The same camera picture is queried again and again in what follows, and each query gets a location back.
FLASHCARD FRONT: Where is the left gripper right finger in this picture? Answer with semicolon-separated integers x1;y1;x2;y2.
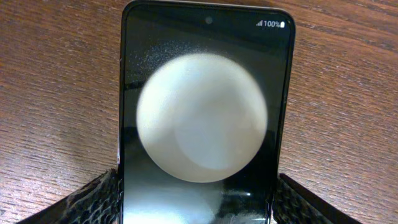
272;173;361;224

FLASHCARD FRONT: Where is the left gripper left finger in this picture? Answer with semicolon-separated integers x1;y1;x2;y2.
18;169;119;224

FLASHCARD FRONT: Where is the black smartphone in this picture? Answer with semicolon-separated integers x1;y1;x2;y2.
118;1;296;223

